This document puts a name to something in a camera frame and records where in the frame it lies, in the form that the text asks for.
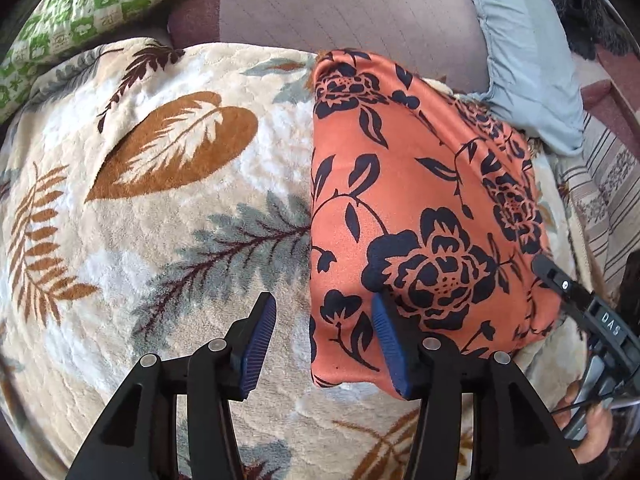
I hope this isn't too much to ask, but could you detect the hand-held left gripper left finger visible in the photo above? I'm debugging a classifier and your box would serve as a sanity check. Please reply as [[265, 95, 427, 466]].
[[65, 291, 278, 480]]

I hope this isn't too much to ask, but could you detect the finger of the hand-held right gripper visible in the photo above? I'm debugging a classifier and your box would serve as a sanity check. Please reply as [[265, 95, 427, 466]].
[[532, 255, 596, 319]]

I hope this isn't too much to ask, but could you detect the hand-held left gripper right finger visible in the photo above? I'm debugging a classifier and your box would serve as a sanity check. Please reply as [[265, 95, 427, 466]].
[[371, 291, 583, 480]]

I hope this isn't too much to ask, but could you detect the orange floral garment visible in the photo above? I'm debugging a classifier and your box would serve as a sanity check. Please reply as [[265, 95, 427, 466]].
[[307, 49, 568, 401]]

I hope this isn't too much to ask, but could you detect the person's right hand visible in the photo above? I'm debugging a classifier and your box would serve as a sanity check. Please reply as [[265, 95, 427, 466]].
[[556, 389, 615, 466]]

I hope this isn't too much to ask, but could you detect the striped beige cloth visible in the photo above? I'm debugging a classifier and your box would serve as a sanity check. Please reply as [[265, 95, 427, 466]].
[[555, 110, 640, 281]]

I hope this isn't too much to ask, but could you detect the leaf printed blanket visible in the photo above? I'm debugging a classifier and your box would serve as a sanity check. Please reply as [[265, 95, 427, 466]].
[[0, 36, 616, 480]]

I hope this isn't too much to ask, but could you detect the light blue pillow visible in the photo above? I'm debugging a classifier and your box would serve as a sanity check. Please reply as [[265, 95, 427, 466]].
[[457, 0, 586, 157]]

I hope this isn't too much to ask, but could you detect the dark fuzzy cloth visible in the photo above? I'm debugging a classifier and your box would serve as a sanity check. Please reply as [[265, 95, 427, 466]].
[[545, 0, 633, 58]]

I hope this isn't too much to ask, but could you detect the mauve bed sheet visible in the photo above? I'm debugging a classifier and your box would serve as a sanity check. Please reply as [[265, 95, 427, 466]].
[[167, 0, 493, 96]]

